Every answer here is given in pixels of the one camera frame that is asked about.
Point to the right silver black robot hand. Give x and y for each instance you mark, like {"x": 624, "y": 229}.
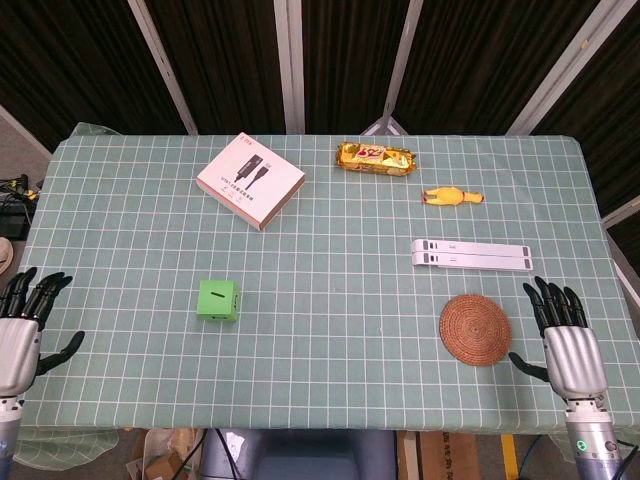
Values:
{"x": 572, "y": 355}

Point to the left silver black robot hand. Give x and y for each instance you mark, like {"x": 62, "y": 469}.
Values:
{"x": 15, "y": 345}

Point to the green cube with numbers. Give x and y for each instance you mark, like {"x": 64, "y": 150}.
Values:
{"x": 215, "y": 300}

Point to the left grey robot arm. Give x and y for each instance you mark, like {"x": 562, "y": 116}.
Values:
{"x": 7, "y": 435}

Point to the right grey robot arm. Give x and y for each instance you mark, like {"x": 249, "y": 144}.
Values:
{"x": 592, "y": 445}

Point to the green gridded cutting mat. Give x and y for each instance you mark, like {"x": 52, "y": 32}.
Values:
{"x": 325, "y": 300}

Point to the beige hat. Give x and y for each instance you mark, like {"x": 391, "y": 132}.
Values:
{"x": 4, "y": 255}

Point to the brown woven round coaster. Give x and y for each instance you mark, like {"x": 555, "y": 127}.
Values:
{"x": 475, "y": 330}

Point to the white folding laptop stand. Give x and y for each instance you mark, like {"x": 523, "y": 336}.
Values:
{"x": 475, "y": 255}

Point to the brown cardboard box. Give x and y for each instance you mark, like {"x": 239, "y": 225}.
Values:
{"x": 445, "y": 457}

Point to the crumpled paper and bag pile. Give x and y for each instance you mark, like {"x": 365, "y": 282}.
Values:
{"x": 160, "y": 455}

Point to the yellow rubber chicken toy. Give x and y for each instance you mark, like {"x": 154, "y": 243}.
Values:
{"x": 445, "y": 196}

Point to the gold snack packet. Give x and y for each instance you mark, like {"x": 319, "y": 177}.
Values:
{"x": 375, "y": 159}

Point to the grey-blue robot torso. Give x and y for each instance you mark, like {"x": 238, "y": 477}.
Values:
{"x": 300, "y": 455}

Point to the grey metal partition post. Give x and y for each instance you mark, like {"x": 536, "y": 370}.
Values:
{"x": 565, "y": 70}
{"x": 397, "y": 65}
{"x": 165, "y": 70}
{"x": 291, "y": 65}

